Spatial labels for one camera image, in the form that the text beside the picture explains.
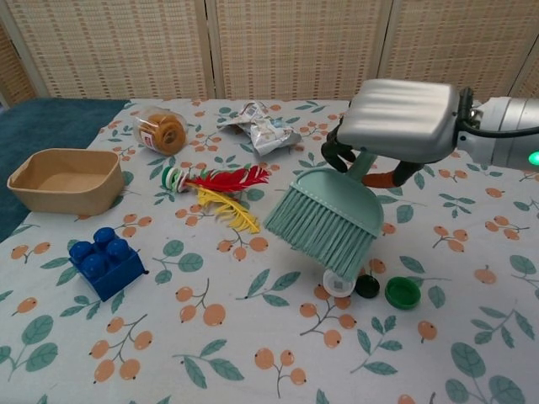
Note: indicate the red yellow feather shuttlecock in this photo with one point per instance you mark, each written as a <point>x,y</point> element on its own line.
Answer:
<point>223,181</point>

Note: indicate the crumpled silver snack wrapper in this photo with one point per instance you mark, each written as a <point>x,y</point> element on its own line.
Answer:
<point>265,130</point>

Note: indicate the floral fruit print tablecloth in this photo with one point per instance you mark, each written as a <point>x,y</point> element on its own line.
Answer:
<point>269,336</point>

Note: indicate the woven folding screen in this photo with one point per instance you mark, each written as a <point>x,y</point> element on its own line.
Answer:
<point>252,46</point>

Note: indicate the beige rectangular tray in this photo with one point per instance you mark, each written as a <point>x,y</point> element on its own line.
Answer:
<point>63,185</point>

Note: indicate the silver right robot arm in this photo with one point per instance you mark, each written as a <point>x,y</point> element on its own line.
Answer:
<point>505,147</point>

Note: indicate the white bottle cap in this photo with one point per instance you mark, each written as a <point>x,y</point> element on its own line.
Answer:
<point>337,289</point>

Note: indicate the plastic jar with cookies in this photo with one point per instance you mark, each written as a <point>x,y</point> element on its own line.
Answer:
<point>162,130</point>

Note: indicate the black bottle cap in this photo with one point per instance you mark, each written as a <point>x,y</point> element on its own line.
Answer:
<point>367,288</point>

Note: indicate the blue toy building block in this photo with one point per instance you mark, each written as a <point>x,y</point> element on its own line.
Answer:
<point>105,269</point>

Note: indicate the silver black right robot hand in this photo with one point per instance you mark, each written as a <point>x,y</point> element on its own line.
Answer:
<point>400,118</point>

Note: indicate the green bottle cap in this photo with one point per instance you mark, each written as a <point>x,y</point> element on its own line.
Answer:
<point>402,292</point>

